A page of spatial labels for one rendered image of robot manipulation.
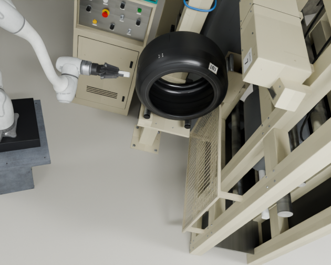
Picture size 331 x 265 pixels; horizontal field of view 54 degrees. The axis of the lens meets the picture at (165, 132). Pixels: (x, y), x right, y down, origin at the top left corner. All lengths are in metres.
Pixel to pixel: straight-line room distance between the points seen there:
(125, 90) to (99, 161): 0.67
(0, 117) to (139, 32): 1.16
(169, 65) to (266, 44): 0.55
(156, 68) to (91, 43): 0.96
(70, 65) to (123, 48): 0.67
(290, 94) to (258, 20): 0.39
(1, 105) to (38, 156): 0.41
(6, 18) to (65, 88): 0.51
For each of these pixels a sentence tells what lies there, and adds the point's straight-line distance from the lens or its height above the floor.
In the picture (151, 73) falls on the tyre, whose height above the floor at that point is 1.30.
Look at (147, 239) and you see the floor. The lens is 2.75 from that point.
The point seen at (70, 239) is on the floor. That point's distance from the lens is 2.69.
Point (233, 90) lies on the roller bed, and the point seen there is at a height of 1.04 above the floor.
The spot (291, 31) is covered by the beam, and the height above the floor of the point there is 1.78.
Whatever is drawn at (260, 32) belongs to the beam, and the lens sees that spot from 1.55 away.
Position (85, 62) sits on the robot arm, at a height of 1.12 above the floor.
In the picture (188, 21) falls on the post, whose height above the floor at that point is 1.42.
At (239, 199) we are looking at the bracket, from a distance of 1.96.
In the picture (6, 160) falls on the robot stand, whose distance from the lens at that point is 2.23.
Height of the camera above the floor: 2.59
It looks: 53 degrees down
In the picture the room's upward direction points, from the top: 25 degrees clockwise
